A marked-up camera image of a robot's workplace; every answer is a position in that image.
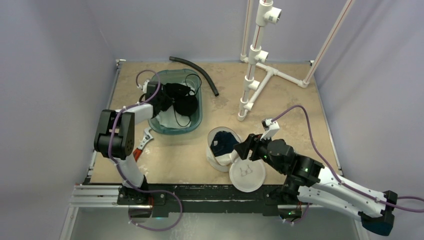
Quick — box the pale mint white bra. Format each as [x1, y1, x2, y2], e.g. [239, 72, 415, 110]
[155, 106, 191, 129]

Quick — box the navy blue lace bra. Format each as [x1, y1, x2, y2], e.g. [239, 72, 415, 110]
[209, 131, 240, 157]

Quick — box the black garment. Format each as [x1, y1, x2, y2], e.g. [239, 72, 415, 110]
[163, 73, 202, 128]

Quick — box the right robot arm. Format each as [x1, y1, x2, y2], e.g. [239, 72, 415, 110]
[233, 133, 398, 236]

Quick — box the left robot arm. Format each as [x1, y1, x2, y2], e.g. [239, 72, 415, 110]
[93, 80, 165, 205]

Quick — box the teal transparent plastic tub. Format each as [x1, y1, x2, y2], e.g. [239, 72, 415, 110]
[148, 68, 203, 135]

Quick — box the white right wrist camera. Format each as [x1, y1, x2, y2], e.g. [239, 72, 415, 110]
[260, 118, 280, 140]

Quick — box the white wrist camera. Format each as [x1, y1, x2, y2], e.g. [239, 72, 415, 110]
[140, 80, 156, 94]
[260, 118, 280, 140]

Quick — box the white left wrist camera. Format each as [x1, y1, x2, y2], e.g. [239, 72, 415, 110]
[140, 80, 156, 94]

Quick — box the red handled adjustable wrench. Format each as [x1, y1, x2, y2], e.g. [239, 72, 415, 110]
[132, 127, 154, 162]

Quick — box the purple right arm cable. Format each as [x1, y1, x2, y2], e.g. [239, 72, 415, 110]
[271, 104, 424, 213]

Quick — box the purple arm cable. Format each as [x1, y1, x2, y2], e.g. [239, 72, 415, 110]
[107, 69, 162, 193]
[271, 104, 424, 213]

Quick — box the black rubber hose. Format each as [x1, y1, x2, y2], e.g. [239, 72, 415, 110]
[168, 55, 220, 98]

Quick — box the white PVC pipe frame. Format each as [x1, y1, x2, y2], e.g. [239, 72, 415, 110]
[237, 0, 355, 122]

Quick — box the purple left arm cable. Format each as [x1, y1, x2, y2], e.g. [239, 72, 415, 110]
[107, 69, 162, 193]

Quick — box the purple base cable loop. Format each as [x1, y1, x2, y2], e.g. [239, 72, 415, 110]
[128, 190, 183, 233]

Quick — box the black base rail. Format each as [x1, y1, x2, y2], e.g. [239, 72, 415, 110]
[117, 183, 307, 219]

